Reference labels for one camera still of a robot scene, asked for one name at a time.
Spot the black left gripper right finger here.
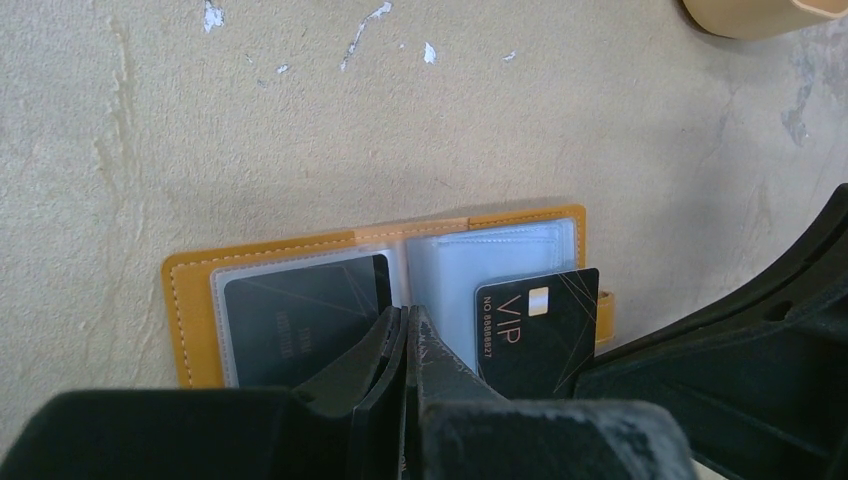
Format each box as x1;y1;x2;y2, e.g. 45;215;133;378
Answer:
404;306;696;479

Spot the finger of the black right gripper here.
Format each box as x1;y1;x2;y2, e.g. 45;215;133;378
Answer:
575;185;847;479

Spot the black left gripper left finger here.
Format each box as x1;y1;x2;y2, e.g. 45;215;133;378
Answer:
1;307;408;479

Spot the black VIP credit card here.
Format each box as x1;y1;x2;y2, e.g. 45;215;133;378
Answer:
475;268;599;400

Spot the orange leather card holder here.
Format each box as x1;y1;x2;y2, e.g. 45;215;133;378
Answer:
162;204;587;388

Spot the orange oval tray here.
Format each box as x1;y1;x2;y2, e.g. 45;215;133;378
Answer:
682;0;847;41

